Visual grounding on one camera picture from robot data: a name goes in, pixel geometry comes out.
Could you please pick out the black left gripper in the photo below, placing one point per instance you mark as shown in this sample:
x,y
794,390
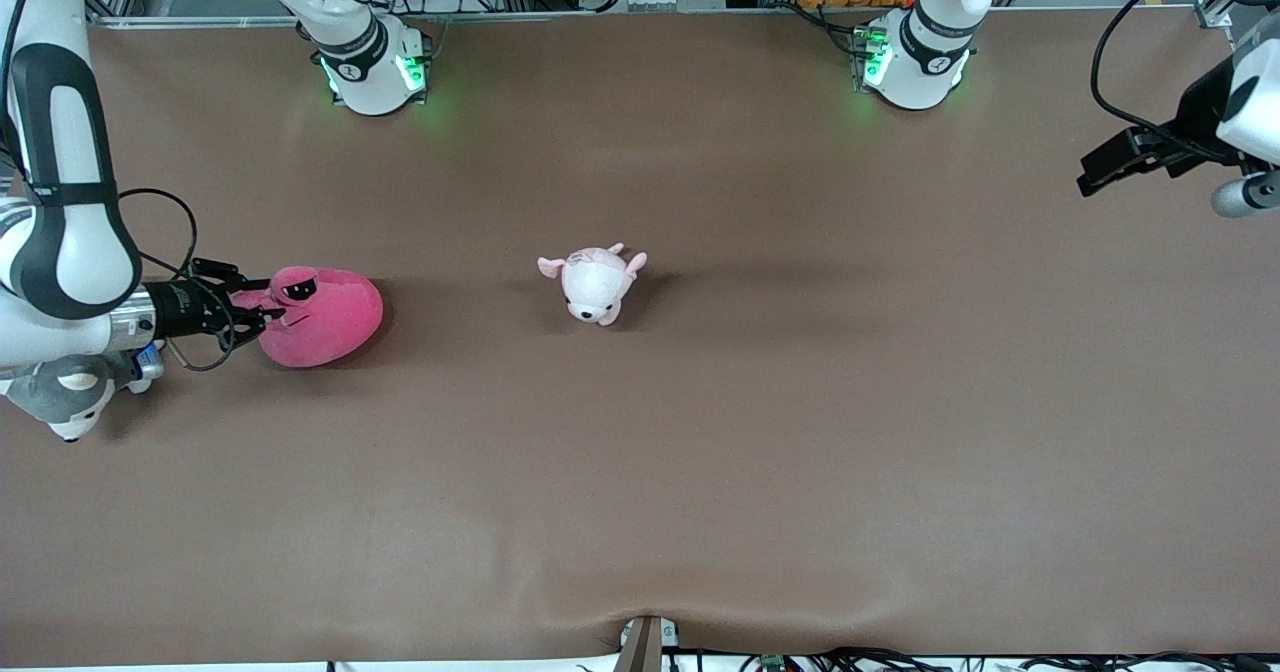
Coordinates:
x,y
1196,118

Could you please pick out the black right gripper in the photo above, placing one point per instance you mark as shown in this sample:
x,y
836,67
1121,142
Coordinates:
x,y
181,309

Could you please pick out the round pink plush toy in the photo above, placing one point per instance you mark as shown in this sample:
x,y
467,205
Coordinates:
x,y
320,322

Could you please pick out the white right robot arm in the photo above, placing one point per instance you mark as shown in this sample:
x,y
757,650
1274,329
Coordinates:
x,y
60,252

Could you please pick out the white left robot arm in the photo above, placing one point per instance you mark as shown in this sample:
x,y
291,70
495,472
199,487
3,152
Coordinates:
x,y
915,52

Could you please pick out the grey white husky plush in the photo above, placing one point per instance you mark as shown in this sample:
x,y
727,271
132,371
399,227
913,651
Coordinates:
x,y
65,402

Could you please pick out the small white pink plush dog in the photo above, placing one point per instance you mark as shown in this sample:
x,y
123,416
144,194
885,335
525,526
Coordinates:
x,y
597,287

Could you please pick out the brown table cover mat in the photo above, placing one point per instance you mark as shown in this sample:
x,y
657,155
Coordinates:
x,y
640,502

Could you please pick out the aluminium frame rail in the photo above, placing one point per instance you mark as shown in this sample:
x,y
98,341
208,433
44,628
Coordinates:
x,y
620,16

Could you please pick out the metal camera mount clamp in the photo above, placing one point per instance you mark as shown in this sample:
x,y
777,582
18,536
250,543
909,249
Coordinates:
x,y
645,644

